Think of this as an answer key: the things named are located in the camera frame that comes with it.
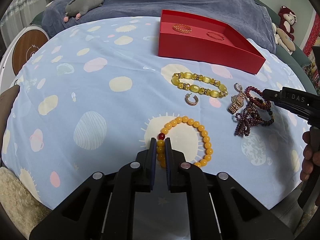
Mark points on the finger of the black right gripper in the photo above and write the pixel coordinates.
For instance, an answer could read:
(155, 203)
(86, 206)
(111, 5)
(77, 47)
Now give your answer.
(272, 96)

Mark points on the silver hoop earring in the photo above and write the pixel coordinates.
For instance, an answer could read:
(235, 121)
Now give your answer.
(238, 87)

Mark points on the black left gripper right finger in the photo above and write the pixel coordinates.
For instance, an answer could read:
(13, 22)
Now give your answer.
(168, 161)

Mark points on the gold metal watch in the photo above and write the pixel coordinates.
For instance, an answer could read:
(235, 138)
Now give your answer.
(237, 102)

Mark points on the red jewelry box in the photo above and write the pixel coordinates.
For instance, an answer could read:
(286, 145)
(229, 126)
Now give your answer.
(193, 37)

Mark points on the right hand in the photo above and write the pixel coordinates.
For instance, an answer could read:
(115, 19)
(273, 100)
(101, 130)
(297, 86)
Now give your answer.
(311, 158)

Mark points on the light blue patterned bedsheet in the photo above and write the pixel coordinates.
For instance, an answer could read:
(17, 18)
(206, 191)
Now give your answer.
(95, 94)

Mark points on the grey plush toy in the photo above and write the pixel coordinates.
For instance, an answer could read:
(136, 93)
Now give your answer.
(78, 8)

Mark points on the red monkey plush toy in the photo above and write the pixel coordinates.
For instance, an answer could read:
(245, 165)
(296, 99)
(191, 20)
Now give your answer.
(287, 19)

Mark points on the purple garnet bead strand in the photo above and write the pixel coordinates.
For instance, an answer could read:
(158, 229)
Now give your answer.
(248, 118)

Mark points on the blue grey blanket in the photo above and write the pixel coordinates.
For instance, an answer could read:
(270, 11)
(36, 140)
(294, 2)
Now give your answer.
(248, 18)

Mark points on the sheer white curtain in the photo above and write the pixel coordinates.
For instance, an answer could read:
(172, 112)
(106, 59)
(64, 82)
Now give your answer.
(19, 15)

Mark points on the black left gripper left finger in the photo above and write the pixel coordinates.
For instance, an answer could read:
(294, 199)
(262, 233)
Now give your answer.
(153, 154)

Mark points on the beige plush toy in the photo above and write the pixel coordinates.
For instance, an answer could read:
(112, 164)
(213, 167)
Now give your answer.
(282, 39)

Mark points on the cream fluffy rug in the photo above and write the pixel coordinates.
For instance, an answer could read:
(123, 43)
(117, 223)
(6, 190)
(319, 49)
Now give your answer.
(19, 204)

